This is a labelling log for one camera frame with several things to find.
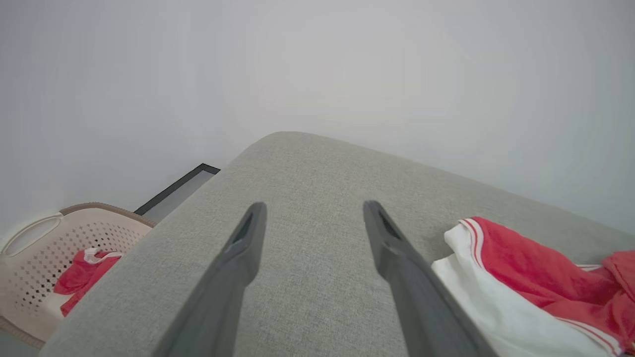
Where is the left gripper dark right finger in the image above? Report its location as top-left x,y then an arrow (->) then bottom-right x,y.
363,200 -> 499,357

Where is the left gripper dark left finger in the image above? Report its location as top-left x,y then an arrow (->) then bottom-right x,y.
154,201 -> 267,357

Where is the red basketball jersey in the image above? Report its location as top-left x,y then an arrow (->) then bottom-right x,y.
431,216 -> 635,357

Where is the grey fabric sofa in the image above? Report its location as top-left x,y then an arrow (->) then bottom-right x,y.
40,131 -> 635,357

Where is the black baseboard strip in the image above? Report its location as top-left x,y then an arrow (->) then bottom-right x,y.
134,163 -> 220,216

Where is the red garment with white trim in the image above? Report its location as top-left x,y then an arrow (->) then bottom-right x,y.
54,248 -> 123,317

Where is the beige plastic laundry basket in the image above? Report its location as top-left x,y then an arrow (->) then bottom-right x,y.
0,202 -> 157,350

